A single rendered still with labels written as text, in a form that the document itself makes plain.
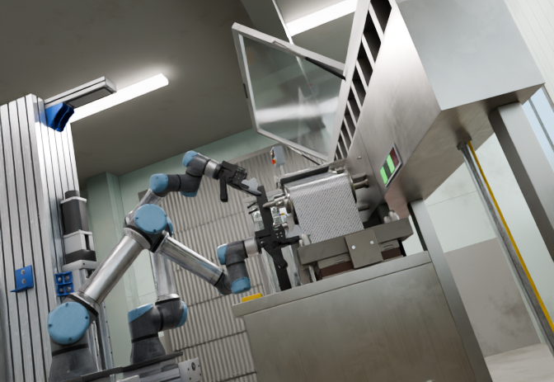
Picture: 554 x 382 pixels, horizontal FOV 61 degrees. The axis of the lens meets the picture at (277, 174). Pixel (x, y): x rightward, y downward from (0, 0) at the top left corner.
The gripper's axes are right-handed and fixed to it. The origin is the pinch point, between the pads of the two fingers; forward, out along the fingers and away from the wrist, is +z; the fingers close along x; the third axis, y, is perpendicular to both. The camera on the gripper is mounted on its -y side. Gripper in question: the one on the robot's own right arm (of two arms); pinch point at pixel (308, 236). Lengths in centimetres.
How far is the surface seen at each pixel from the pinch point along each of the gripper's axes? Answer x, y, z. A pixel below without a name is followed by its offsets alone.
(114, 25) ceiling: 124, 219, -88
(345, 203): -0.2, 8.7, 17.8
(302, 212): -0.2, 9.8, 0.6
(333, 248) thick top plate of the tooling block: -20.0, -9.6, 5.5
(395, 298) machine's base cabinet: -26.0, -30.5, 18.9
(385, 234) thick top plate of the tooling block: -20.0, -9.7, 24.0
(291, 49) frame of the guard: -15, 72, 14
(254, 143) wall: 377, 198, -4
